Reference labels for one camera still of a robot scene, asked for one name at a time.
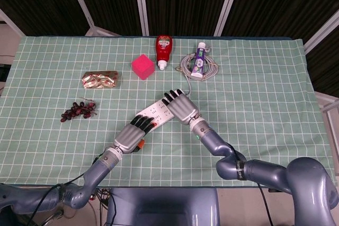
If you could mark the robot right five-finger hand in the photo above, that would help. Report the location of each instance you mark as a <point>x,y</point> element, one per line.
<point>182,109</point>

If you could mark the robot left five-finger hand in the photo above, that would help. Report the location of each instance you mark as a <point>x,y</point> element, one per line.
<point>129,137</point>

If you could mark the white power strip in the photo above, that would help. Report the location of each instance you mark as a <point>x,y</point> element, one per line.
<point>159,110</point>

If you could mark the robot right arm blue-grey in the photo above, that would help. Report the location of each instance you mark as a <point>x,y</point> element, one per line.
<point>265,170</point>

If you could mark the robot left arm blue-grey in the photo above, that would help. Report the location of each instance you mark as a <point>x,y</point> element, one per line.
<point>98,173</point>

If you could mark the purple white toothpaste tube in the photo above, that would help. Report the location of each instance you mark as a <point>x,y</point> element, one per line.
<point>199,62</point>

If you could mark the dark red grape bunch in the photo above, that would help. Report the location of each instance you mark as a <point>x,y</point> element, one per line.
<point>78,110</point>

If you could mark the pink foam cube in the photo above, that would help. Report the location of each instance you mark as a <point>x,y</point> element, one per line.
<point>143,66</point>

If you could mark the red ketchup bottle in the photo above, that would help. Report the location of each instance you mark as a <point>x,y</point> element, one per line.
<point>163,48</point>

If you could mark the gold foil snack packet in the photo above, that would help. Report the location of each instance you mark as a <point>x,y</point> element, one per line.
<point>100,80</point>

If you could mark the green checkered tablecloth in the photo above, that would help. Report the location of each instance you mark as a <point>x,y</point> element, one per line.
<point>251,120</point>

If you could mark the red button floor device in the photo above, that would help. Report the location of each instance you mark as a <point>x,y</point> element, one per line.
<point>92,197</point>

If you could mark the blue-grey robot torso base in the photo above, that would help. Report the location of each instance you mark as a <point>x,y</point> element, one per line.
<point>164,207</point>

